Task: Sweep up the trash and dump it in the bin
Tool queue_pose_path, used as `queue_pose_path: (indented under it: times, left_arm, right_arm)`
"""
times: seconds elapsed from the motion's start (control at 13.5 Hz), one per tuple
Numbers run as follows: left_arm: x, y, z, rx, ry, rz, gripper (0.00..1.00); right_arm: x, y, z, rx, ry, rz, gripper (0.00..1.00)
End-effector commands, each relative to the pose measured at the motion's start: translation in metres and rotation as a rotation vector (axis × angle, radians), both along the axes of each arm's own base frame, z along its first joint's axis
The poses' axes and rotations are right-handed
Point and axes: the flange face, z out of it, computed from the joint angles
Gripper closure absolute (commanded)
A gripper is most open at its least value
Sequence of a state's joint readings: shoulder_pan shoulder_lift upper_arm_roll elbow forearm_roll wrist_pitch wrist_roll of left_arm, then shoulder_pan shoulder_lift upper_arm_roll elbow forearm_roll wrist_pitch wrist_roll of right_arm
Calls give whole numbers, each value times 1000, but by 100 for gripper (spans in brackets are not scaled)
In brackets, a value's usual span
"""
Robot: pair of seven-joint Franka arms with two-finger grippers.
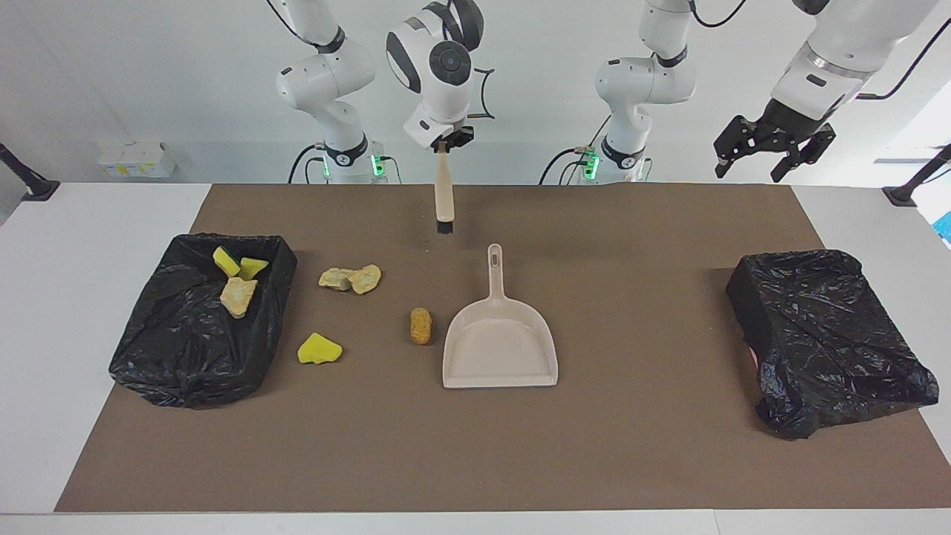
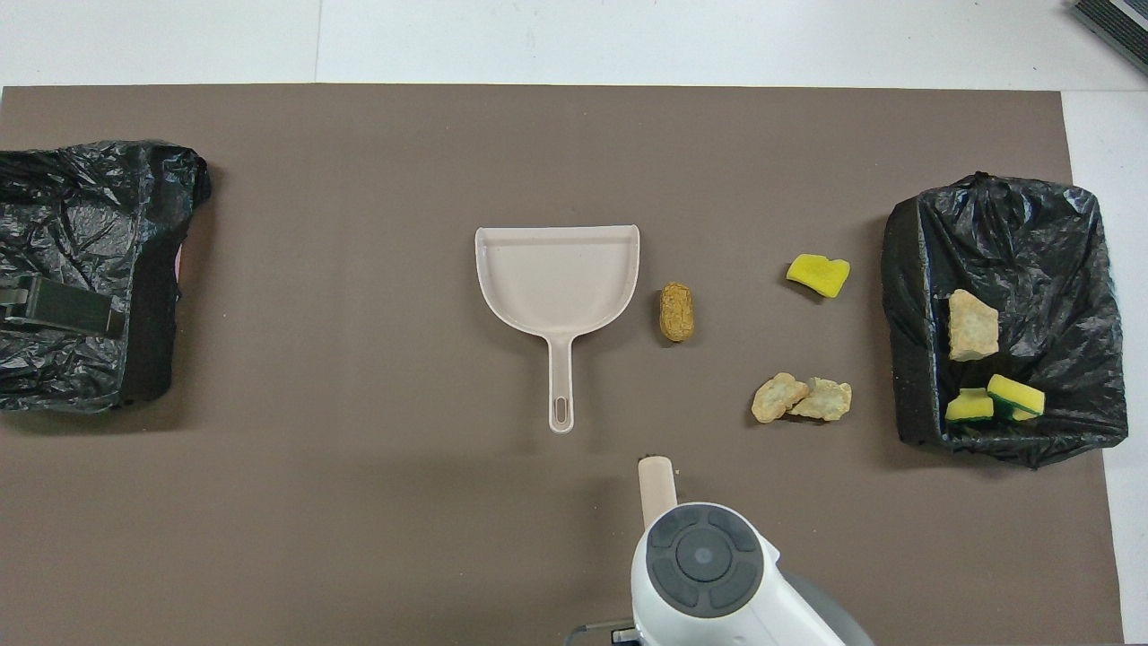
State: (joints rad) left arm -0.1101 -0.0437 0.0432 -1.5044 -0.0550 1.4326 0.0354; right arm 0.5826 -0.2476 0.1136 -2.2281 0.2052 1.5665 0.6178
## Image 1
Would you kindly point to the yellow wedge sponge piece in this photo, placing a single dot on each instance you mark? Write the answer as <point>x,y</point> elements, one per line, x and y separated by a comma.
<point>224,260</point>

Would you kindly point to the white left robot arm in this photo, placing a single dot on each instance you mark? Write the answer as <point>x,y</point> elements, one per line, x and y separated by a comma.
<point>839,52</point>

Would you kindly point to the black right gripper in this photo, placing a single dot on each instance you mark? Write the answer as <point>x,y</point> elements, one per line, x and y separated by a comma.
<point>455,134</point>

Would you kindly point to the large beige sponge chunk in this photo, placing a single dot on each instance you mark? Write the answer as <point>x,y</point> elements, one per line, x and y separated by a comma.
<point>238,297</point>

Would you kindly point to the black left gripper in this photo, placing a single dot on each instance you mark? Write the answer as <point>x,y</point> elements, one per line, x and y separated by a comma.
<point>780,130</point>

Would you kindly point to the yellow rounded sponge piece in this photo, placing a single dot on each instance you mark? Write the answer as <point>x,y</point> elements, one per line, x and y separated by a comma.
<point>319,349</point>

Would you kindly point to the beige plastic dustpan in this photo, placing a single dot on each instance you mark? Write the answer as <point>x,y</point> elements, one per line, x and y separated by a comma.
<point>499,349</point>

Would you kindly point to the yellow notched sponge piece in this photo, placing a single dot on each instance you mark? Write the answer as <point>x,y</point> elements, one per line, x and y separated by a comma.
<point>252,267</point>

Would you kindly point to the open bin with black bag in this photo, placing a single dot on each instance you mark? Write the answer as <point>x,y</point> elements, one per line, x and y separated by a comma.
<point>186,349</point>

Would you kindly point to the black camera stand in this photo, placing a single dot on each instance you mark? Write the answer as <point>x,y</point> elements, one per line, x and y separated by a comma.
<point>903,195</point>
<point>37,189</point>

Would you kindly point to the blue plastic object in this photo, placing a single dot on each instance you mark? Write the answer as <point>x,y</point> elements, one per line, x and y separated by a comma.
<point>946,227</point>

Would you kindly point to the white boxes with yellow labels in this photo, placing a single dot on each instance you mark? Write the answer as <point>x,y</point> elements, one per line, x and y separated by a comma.
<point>136,160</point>

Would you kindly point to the orange-brown oval sponge piece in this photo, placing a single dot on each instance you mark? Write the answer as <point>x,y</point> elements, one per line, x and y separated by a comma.
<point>420,327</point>

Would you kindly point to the bag-covered bin with pink rim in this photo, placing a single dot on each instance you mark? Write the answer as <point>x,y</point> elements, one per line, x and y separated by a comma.
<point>825,342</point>

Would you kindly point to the brown table mat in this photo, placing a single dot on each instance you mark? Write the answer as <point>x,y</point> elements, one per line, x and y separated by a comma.
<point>631,446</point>

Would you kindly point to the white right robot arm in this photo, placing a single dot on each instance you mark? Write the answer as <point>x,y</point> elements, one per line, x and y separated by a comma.
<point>327,74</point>

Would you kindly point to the beige hand brush black bristles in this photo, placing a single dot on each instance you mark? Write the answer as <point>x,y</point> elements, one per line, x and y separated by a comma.
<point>444,193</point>

